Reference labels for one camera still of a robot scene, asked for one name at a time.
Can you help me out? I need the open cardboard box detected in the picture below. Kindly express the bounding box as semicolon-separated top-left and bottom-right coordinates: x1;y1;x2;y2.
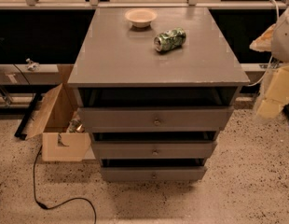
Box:
26;65;90;161

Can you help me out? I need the grey drawer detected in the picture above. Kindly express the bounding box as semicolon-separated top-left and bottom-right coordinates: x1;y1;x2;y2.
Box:
77;106;233;133
92;141;217;160
101;166;207;182

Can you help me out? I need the grey drawer cabinet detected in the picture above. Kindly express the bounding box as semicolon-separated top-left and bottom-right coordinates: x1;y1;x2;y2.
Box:
68;7;249;171

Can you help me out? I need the grey middle drawer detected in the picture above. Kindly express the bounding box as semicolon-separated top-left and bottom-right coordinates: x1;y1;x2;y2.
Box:
92;141;217;160

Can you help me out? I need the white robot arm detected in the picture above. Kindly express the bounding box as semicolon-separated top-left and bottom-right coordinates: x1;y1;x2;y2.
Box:
250;7;289;119

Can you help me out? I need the white ceramic bowl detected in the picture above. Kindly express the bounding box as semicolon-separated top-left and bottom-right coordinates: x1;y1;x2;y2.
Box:
125;8;157;28

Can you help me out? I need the grey bottom drawer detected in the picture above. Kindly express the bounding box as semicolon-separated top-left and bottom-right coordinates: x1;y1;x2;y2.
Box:
101;166;207;182

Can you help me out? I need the black metal leg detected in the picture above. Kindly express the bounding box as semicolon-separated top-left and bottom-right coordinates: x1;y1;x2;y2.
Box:
14;92;42;140

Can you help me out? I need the white hanging cable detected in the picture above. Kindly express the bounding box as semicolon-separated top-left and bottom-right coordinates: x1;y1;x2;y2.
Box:
246;0;281;88

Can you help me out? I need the grey top drawer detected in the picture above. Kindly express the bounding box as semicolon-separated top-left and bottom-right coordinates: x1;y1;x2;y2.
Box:
77;106;233;133

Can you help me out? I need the black floor cable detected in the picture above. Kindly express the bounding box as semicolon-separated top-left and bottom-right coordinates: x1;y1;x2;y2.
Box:
33;146;98;224

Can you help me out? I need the small clear object on ledge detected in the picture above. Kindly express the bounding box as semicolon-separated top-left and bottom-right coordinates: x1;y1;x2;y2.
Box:
26;58;40;72

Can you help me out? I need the green soda can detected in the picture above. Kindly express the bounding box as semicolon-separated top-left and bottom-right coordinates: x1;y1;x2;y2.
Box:
154;27;186;52

